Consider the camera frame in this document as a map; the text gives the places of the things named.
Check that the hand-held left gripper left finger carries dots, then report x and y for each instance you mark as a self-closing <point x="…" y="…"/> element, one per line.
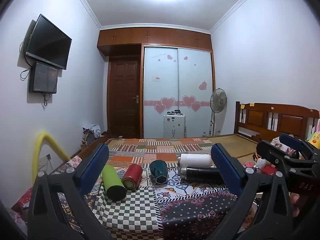
<point x="96" y="165"/>

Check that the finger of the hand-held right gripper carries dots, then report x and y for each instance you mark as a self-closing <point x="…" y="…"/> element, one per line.
<point x="291" y="141"/>
<point x="268" y="152"/>

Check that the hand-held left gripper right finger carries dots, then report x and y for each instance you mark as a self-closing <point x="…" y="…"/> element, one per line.
<point x="226" y="166"/>

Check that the black steel thermos cup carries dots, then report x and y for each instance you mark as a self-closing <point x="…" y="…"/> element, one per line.
<point x="202" y="175"/>

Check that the white cup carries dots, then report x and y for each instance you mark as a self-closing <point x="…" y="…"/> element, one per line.
<point x="195" y="160"/>

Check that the dark teal cup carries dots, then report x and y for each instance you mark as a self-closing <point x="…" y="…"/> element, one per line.
<point x="158" y="172"/>

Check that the person's right hand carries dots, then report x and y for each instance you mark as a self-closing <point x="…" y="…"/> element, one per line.
<point x="295" y="205"/>

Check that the bamboo bed mat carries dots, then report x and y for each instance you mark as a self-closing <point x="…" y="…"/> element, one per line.
<point x="232" y="143"/>

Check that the yellow plush toy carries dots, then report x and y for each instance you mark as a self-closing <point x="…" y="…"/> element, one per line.
<point x="315" y="141"/>

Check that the green bottle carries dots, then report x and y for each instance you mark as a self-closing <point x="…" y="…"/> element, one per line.
<point x="112" y="182"/>

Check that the wooden bed headboard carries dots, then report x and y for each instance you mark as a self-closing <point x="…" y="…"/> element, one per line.
<point x="272" y="120"/>

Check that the pile of clothes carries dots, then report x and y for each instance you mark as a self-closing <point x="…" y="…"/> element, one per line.
<point x="91" y="132"/>

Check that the floral printed cloth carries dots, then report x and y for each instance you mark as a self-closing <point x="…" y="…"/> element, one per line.
<point x="197" y="200"/>

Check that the checkered cloth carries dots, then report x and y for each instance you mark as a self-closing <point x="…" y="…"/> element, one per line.
<point x="130" y="210"/>

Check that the yellow foam tube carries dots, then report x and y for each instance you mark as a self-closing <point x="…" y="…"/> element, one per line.
<point x="41" y="145"/>

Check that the patchwork blanket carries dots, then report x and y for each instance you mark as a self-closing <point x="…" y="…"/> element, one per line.
<point x="155" y="152"/>

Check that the standing fan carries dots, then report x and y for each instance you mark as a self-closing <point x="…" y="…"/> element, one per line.
<point x="218" y="100"/>

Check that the brown wooden door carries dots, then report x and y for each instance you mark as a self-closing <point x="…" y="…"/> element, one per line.
<point x="123" y="95"/>

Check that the white sliding wardrobe door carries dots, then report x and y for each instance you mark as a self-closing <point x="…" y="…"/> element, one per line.
<point x="161" y="80"/>
<point x="195" y="80"/>

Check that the wooden overhead cabinet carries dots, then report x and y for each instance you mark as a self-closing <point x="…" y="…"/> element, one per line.
<point x="155" y="36"/>

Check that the wooden bed frame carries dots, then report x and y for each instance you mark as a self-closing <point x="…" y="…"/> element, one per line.
<point x="92" y="146"/>

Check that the wall socket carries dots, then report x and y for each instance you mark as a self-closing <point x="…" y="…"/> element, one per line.
<point x="45" y="159"/>

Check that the small black wall monitor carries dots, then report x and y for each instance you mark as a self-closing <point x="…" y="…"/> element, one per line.
<point x="43" y="77"/>

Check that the wall-mounted black television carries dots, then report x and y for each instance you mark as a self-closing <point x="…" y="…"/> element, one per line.
<point x="48" y="42"/>

